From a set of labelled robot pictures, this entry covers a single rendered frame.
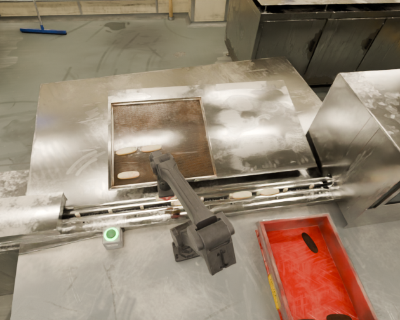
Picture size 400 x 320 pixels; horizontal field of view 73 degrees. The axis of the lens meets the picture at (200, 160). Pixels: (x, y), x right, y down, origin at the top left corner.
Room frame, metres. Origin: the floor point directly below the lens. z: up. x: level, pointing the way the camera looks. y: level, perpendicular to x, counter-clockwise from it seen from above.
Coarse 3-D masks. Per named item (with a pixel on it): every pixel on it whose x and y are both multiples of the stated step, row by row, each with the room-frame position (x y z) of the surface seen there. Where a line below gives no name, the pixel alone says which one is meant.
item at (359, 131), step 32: (352, 96) 0.93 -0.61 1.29; (384, 96) 0.92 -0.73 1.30; (320, 128) 0.99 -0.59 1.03; (352, 128) 0.84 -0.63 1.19; (384, 128) 0.73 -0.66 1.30; (320, 160) 0.88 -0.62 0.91; (352, 160) 0.74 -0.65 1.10; (384, 160) 0.65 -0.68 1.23; (352, 192) 0.65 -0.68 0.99; (384, 192) 0.56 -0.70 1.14; (352, 224) 0.56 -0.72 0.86
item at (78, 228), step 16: (320, 192) 0.72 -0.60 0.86; (208, 208) 0.58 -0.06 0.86; (224, 208) 0.59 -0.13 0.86; (240, 208) 0.59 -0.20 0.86; (256, 208) 0.60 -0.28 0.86; (272, 208) 0.61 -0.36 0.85; (288, 208) 0.63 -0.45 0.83; (64, 224) 0.45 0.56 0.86; (80, 224) 0.45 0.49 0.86; (96, 224) 0.46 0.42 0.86; (112, 224) 0.46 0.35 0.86; (128, 224) 0.47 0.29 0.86; (144, 224) 0.48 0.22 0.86; (160, 224) 0.49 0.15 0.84; (32, 240) 0.37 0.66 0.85; (48, 240) 0.38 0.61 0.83
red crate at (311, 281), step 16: (272, 240) 0.47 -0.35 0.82; (288, 240) 0.48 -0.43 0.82; (320, 240) 0.49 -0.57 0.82; (288, 256) 0.40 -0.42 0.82; (304, 256) 0.41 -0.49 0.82; (320, 256) 0.42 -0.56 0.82; (288, 272) 0.33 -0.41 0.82; (304, 272) 0.34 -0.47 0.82; (320, 272) 0.35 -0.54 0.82; (336, 272) 0.35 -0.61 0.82; (288, 288) 0.27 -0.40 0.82; (304, 288) 0.28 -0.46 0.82; (320, 288) 0.28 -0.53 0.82; (336, 288) 0.29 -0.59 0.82; (288, 304) 0.22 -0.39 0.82; (304, 304) 0.22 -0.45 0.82; (320, 304) 0.23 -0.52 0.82; (336, 304) 0.23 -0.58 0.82
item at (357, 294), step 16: (256, 224) 0.51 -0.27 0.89; (272, 224) 0.51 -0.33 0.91; (288, 224) 0.52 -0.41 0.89; (304, 224) 0.54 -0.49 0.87; (320, 224) 0.55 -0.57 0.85; (336, 240) 0.46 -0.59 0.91; (272, 256) 0.36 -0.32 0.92; (336, 256) 0.40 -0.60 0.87; (272, 272) 0.31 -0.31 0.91; (352, 272) 0.33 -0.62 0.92; (352, 288) 0.28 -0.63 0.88; (352, 304) 0.23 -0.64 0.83; (368, 304) 0.22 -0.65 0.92
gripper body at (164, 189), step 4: (160, 184) 0.56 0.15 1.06; (164, 184) 0.56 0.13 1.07; (160, 188) 0.56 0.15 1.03; (164, 188) 0.56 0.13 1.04; (168, 188) 0.56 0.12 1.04; (160, 192) 0.55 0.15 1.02; (164, 192) 0.55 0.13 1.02; (168, 192) 0.55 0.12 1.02; (172, 192) 0.55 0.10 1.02; (160, 196) 0.53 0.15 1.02; (164, 196) 0.54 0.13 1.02; (172, 196) 0.54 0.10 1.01
